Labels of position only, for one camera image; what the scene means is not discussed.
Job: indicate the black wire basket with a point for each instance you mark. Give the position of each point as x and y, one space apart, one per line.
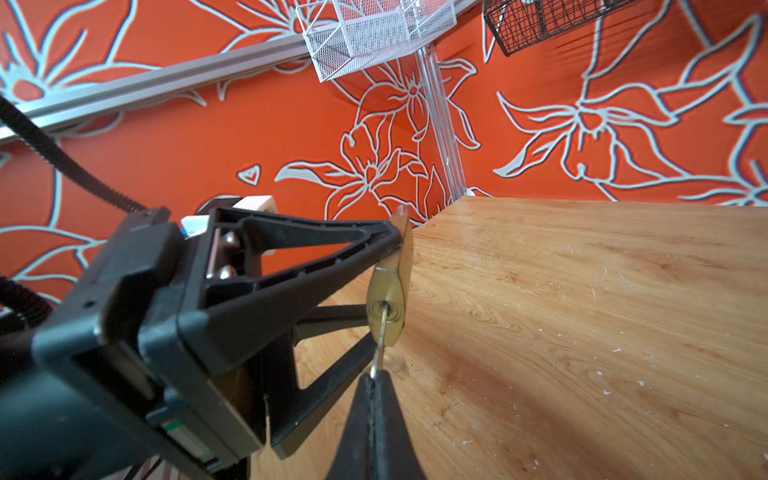
519 24

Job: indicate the aluminium frame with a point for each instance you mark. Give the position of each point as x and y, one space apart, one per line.
215 82

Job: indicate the clear plastic bin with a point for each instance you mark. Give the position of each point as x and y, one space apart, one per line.
344 37

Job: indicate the small brass padlock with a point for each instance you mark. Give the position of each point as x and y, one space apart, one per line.
390 281

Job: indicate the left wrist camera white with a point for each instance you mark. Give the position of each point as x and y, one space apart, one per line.
226 208

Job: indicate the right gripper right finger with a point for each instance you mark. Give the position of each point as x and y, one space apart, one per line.
394 456

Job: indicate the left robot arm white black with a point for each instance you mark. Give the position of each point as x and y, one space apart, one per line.
322 159

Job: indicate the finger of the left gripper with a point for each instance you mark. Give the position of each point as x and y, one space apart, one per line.
231 311
294 412

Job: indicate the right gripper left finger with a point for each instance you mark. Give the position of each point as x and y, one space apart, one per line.
354 455

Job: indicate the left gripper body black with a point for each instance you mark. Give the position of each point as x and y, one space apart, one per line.
120 360

